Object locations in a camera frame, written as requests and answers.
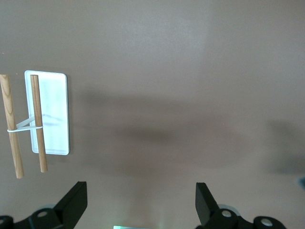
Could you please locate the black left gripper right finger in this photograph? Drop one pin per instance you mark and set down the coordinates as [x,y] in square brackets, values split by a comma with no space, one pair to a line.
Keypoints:
[207,210]

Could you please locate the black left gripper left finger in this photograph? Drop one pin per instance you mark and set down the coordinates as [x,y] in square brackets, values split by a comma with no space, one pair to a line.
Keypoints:
[66,205]

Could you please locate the white rack with wooden bars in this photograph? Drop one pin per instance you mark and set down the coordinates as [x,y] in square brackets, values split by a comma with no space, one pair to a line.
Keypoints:
[54,107]

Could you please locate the brown table cover sheet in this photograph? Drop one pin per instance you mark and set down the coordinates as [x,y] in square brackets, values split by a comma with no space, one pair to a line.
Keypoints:
[166,71]

